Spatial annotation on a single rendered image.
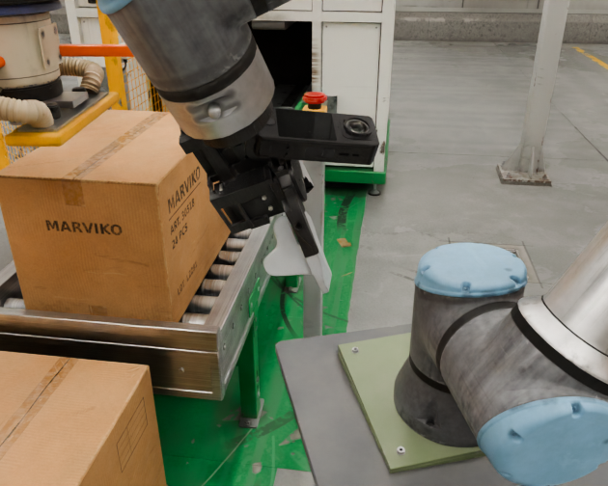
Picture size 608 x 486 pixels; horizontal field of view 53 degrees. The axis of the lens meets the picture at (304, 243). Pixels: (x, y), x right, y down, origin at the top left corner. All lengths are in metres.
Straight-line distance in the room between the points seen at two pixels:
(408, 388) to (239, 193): 0.51
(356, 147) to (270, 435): 1.59
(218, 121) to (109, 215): 1.00
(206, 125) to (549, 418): 0.46
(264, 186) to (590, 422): 0.42
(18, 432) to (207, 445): 0.78
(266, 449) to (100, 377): 0.71
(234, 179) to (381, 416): 0.55
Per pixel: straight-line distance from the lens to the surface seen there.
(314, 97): 1.75
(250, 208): 0.58
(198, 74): 0.47
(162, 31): 0.45
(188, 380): 1.57
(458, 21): 9.97
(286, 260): 0.60
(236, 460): 1.99
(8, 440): 1.40
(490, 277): 0.84
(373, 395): 1.03
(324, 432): 0.99
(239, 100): 0.49
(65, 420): 1.40
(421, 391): 0.95
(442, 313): 0.84
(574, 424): 0.72
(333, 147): 0.55
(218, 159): 0.55
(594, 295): 0.71
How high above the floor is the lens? 1.44
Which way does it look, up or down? 27 degrees down
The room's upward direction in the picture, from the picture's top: straight up
